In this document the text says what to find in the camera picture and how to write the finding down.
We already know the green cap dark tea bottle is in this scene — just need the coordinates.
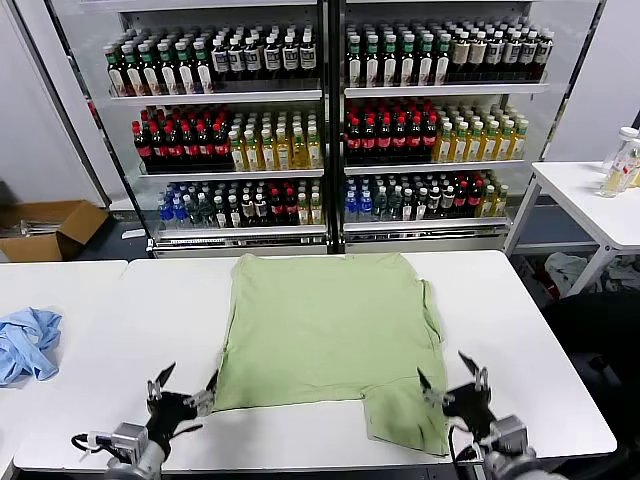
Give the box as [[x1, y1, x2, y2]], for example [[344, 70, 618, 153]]
[[399, 33, 417, 87], [158, 44, 177, 95], [141, 45, 160, 96], [124, 47, 144, 96], [176, 43, 195, 95], [434, 33, 452, 86], [193, 42, 213, 94], [347, 35, 365, 87], [107, 48, 126, 97], [363, 34, 381, 87], [381, 33, 400, 87], [416, 33, 435, 86]]

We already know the white cap dark label bottle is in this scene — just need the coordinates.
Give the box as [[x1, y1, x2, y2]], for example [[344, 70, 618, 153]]
[[299, 33, 319, 80], [282, 34, 301, 80], [263, 35, 282, 81], [503, 31, 521, 81], [211, 38, 230, 84], [486, 31, 505, 82], [536, 30, 555, 80], [520, 30, 538, 81], [228, 38, 246, 83], [244, 37, 264, 82]]

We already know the beige label dark drink bottle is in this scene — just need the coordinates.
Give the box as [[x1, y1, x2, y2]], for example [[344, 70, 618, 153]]
[[451, 32, 470, 84], [469, 32, 488, 84]]

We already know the white cloth pile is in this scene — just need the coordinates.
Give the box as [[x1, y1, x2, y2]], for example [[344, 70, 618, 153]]
[[543, 251, 590, 297]]

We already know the metal bars bundle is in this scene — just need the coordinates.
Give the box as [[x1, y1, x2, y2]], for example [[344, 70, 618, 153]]
[[0, 218, 64, 237]]

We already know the red cap cola bottle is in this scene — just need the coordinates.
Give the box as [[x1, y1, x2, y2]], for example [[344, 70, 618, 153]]
[[468, 179, 484, 219], [360, 117, 377, 162], [421, 115, 439, 161], [165, 124, 182, 169], [391, 116, 408, 162], [268, 188, 285, 225], [211, 122, 230, 169], [375, 117, 393, 162], [345, 118, 362, 162], [149, 124, 167, 169], [180, 123, 198, 169], [406, 115, 423, 161], [283, 187, 300, 225], [454, 180, 470, 219], [131, 121, 153, 169], [196, 123, 213, 169]]

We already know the crumpled light blue shirt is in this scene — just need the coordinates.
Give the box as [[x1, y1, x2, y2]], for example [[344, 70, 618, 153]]
[[0, 306, 64, 389]]

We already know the light green t-shirt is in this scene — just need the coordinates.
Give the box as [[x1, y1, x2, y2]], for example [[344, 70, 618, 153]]
[[212, 252, 450, 457]]

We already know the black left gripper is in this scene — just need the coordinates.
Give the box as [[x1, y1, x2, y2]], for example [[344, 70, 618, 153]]
[[145, 362, 220, 457]]

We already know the clear bottle yellow liquid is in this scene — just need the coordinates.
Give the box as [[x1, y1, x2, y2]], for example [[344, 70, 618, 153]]
[[598, 139, 640, 199]]

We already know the mixed colour clothes pile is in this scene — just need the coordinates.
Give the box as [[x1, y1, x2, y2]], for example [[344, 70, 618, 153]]
[[605, 254, 640, 292]]

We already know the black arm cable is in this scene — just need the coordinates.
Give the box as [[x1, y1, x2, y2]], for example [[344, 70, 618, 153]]
[[70, 432, 115, 455], [446, 422, 484, 466]]

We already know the open cardboard box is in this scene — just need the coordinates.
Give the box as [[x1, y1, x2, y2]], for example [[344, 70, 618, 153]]
[[0, 199, 110, 264]]

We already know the grey right wrist camera block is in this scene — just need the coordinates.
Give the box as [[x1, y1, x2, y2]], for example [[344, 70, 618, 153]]
[[491, 414, 532, 455]]

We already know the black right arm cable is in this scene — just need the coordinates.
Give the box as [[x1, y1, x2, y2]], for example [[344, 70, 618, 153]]
[[446, 422, 484, 466]]

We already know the grey left wrist camera block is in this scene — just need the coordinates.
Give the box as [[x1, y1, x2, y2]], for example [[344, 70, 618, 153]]
[[110, 422, 150, 464]]

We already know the drinks display cabinet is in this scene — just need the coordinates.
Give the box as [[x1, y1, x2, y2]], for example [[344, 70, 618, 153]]
[[327, 0, 609, 256], [44, 0, 335, 259]]

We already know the white side table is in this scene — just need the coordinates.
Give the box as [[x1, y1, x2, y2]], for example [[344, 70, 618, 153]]
[[502, 160, 640, 299]]

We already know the clear white cap bottle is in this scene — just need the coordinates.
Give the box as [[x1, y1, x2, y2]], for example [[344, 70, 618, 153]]
[[602, 126, 640, 174]]

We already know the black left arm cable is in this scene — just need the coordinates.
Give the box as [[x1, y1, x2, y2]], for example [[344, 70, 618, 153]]
[[70, 432, 115, 455]]

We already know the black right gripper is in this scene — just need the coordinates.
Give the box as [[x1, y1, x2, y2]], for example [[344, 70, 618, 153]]
[[416, 350, 497, 440]]

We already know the grey wrist camera block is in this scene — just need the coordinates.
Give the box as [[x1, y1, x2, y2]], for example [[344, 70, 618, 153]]
[[110, 422, 150, 464], [491, 414, 532, 455]]

